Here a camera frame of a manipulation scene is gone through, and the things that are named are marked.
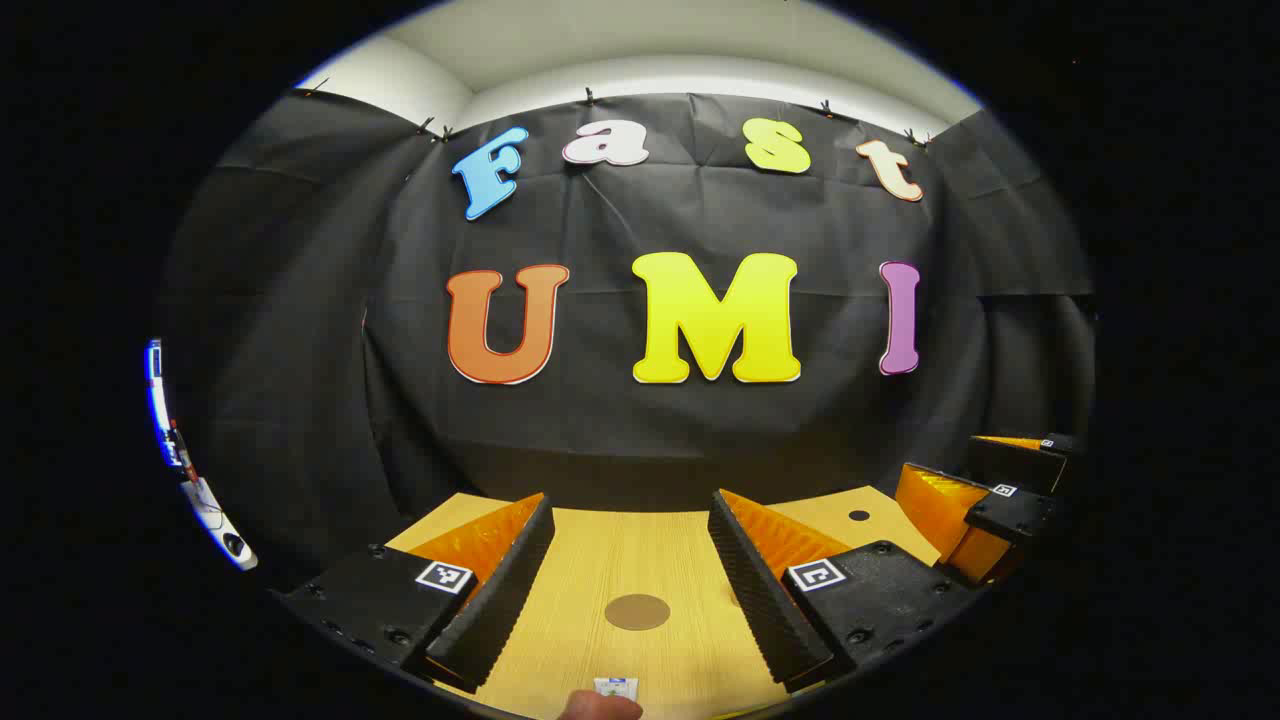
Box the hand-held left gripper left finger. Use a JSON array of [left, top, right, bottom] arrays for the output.
[[280, 492, 557, 693]]

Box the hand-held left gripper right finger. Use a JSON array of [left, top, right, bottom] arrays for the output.
[[707, 488, 981, 693]]

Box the round brown coaster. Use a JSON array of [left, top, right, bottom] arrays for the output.
[[603, 593, 673, 632]]

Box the wooden desktop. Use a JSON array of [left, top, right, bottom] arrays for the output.
[[385, 485, 946, 719]]

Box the black backdrop cloth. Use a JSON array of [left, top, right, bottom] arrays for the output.
[[160, 88, 1099, 591]]

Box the white lit equipment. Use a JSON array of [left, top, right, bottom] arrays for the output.
[[145, 338, 259, 573]]

